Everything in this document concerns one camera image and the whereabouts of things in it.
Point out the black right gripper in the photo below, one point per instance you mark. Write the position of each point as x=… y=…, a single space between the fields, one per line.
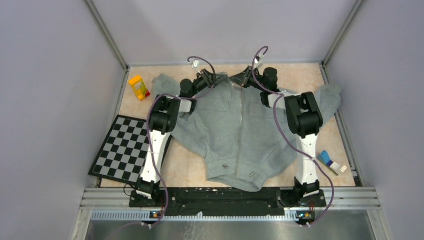
x=242 y=79

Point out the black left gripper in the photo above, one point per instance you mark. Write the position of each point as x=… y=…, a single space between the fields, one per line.
x=210 y=79

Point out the grey zip-up jacket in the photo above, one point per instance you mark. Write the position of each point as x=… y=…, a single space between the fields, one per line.
x=243 y=144

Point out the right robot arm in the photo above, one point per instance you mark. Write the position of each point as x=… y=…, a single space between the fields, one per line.
x=304 y=120

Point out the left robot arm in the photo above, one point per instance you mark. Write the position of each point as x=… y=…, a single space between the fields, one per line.
x=161 y=122

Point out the blue toy block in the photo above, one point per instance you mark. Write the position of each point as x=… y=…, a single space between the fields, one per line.
x=325 y=158

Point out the black white checkerboard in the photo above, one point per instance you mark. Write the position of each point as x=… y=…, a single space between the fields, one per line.
x=125 y=155

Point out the white small card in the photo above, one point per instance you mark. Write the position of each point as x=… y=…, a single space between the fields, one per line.
x=337 y=168

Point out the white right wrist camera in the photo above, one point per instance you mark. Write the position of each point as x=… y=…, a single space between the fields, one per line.
x=258 y=61

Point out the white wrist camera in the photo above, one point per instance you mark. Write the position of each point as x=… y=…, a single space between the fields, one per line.
x=195 y=64
x=258 y=61

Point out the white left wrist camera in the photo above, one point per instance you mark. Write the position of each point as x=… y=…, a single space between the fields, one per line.
x=195 y=64

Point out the yellow toy block frame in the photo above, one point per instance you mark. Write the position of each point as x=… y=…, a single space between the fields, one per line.
x=139 y=87

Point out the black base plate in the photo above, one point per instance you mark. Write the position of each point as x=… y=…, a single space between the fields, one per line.
x=225 y=202

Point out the aluminium front rail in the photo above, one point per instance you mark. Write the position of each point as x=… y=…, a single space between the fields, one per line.
x=113 y=204

